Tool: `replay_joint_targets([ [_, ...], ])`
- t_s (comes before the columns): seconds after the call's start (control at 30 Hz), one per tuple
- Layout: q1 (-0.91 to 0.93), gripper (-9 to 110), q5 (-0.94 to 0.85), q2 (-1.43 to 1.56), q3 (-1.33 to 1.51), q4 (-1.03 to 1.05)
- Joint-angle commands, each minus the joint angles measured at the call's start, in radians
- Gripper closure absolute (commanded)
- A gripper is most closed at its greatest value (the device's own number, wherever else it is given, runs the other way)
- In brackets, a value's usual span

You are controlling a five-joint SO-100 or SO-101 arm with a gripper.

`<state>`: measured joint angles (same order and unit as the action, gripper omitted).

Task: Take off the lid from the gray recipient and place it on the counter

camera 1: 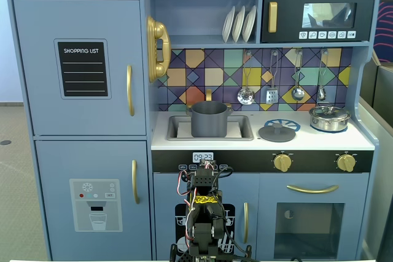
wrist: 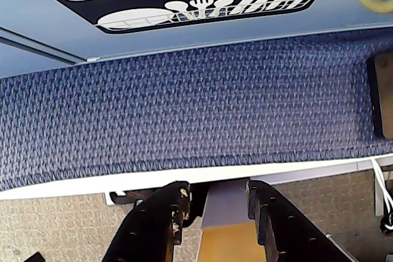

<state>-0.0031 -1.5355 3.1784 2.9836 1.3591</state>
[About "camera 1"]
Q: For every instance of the steel slotted spoon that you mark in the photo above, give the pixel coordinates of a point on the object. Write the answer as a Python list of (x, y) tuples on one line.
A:
[(245, 96)]

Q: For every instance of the blue fridge door with list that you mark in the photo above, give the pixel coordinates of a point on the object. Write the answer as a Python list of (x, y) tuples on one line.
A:
[(37, 59)]

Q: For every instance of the blue fridge door with dispenser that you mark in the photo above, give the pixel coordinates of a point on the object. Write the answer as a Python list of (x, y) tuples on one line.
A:
[(55, 167)]

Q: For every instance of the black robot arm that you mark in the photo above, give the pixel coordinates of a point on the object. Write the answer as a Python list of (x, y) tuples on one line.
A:
[(202, 231)]

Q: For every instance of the blue toy kitchen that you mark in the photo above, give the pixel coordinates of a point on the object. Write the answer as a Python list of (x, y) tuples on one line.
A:
[(307, 144)]

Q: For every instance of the black white dishwasher sticker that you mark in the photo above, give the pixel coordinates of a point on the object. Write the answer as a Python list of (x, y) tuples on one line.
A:
[(178, 210)]

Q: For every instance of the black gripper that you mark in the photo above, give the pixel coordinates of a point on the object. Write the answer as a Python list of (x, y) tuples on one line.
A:
[(207, 167)]

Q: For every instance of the steel slotted spatula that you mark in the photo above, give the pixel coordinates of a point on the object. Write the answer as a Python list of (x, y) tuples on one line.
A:
[(272, 96)]

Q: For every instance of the gray toy pot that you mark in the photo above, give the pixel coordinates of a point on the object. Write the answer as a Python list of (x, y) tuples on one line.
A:
[(208, 121)]

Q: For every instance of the blue dishwasher door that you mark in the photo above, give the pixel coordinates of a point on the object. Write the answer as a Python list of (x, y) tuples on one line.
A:
[(165, 188)]

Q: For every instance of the black floor outlet disc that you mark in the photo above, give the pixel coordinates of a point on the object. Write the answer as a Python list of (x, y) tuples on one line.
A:
[(5, 142)]

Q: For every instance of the steel ladle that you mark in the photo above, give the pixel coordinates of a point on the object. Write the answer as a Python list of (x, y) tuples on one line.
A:
[(298, 94)]

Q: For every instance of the white toy plate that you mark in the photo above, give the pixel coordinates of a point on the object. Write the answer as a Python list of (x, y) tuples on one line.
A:
[(239, 24), (249, 22), (228, 25)]

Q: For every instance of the gold toy faucet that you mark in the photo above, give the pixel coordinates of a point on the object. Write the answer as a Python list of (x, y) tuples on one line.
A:
[(208, 94)]

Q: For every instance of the shopping list sticker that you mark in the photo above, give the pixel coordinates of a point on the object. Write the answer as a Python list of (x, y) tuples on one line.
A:
[(83, 71)]

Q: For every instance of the gray toy sink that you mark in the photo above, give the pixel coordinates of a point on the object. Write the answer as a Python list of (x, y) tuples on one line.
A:
[(246, 127)]

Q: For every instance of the small steel spoon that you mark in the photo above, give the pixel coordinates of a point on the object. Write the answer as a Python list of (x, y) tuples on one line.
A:
[(321, 93)]

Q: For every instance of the gold toy telephone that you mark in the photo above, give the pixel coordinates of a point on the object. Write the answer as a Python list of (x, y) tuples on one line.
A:
[(158, 29)]

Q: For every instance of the steel toy pot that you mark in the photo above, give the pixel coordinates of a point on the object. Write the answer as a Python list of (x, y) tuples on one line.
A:
[(328, 124)]

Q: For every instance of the yellow black label tape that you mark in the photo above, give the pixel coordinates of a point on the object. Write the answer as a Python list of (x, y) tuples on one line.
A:
[(206, 199)]

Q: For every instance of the black microwave door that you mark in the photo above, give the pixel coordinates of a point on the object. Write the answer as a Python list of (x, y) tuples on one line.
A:
[(291, 4)]

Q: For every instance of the gold stove knob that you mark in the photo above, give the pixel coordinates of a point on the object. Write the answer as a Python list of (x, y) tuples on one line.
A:
[(282, 162), (346, 163)]

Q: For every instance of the glass steel pot lid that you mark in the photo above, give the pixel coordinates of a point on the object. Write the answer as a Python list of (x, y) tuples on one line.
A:
[(322, 111)]

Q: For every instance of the gray pot lid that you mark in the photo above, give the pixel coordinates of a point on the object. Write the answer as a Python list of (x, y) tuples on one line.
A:
[(276, 136)]

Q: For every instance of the blue oven door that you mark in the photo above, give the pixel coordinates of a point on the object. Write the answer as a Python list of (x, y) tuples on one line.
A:
[(270, 194)]

